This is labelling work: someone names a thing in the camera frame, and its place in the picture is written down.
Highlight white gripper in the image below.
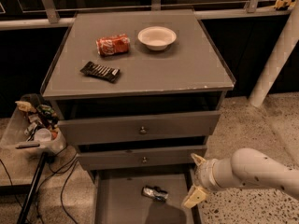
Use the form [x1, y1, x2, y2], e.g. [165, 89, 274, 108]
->
[182, 153, 221, 209]

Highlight silver blue redbull can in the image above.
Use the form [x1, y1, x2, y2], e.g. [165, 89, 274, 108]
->
[141, 186, 168, 203]

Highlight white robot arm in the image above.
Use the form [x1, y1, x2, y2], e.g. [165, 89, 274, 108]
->
[182, 0, 299, 208]

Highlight brass top drawer knob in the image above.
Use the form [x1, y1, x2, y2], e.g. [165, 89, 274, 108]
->
[139, 126, 147, 134]

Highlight grey bottom drawer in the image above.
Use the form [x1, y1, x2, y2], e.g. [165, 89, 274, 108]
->
[93, 166, 204, 224]

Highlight grey drawer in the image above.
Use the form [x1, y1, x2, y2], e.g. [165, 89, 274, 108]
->
[93, 166, 204, 224]
[58, 111, 220, 146]
[78, 145, 207, 171]

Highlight grey top drawer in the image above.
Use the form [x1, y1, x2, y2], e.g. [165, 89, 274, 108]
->
[58, 111, 220, 146]

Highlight grey drawer cabinet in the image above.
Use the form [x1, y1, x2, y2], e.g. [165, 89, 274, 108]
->
[39, 9, 236, 224]

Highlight grey middle drawer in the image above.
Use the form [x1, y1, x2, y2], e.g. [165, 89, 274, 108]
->
[78, 145, 207, 171]

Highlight crushed red soda can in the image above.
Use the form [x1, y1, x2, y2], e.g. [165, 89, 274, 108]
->
[96, 34, 130, 56]

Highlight black snack wrapper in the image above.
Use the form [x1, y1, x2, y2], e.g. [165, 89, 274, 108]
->
[80, 62, 121, 83]

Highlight white paper bowl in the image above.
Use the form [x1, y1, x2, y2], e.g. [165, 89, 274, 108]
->
[137, 26, 177, 51]

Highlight white paper cup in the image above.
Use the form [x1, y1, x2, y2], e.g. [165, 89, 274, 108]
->
[34, 128, 52, 142]

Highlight crumpled snack wrappers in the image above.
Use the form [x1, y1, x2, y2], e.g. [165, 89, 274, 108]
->
[15, 101, 59, 141]

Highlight black stand leg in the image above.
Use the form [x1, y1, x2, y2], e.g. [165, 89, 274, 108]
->
[17, 152, 48, 224]

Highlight clear plastic trash bin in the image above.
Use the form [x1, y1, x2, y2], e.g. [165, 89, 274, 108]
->
[0, 94, 66, 157]

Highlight yellow clamp on railing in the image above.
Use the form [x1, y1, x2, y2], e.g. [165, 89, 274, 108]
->
[274, 0, 292, 10]

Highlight black floor cable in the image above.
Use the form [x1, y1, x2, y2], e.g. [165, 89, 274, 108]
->
[0, 145, 80, 224]

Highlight metal railing frame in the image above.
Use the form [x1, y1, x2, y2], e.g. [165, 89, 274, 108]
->
[0, 0, 298, 31]

